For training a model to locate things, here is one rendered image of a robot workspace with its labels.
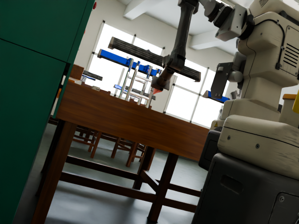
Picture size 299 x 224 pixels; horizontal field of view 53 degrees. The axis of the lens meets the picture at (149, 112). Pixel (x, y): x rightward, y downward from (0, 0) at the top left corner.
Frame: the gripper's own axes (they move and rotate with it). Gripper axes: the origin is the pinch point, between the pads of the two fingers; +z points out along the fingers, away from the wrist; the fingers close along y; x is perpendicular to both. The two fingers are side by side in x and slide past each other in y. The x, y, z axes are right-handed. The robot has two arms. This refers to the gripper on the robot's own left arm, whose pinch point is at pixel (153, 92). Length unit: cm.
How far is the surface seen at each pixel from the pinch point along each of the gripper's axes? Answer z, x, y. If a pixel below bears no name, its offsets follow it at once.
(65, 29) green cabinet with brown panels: -20, 1, 53
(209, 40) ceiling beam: 221, -428, -214
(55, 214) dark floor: 72, 52, 28
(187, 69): 0.1, -29.7, -22.1
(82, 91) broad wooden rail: -1.9, 17.2, 37.8
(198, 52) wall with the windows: 302, -486, -237
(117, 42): -0.2, -28.5, 25.6
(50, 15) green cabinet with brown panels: -23, -1, 62
